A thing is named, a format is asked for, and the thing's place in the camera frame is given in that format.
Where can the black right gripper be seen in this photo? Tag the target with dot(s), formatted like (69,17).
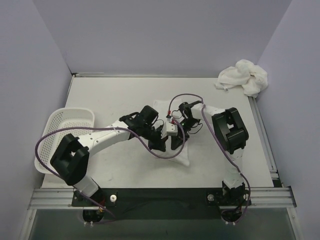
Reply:
(177,141)

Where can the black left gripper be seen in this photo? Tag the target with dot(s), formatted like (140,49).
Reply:
(157,140)

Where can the white towel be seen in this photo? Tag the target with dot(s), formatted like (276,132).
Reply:
(161,106)
(251,77)

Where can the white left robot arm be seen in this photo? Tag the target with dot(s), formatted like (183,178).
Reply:
(70,159)

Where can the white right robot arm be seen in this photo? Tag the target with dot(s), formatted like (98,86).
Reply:
(231,136)

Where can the crumpled white towel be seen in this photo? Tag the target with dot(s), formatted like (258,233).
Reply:
(251,77)

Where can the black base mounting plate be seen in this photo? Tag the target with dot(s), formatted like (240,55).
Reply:
(163,204)

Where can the white perforated plastic basket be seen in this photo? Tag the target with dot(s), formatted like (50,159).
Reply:
(74,119)

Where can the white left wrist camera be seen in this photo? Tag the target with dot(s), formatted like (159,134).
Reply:
(168,130)

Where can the aluminium front rail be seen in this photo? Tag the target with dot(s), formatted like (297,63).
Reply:
(63,198)

